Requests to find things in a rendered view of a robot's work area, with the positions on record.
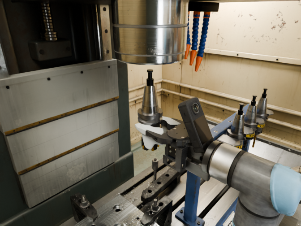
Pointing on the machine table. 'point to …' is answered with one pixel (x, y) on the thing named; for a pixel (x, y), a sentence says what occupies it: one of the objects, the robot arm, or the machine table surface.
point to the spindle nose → (150, 31)
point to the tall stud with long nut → (155, 168)
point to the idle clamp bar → (174, 176)
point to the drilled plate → (112, 219)
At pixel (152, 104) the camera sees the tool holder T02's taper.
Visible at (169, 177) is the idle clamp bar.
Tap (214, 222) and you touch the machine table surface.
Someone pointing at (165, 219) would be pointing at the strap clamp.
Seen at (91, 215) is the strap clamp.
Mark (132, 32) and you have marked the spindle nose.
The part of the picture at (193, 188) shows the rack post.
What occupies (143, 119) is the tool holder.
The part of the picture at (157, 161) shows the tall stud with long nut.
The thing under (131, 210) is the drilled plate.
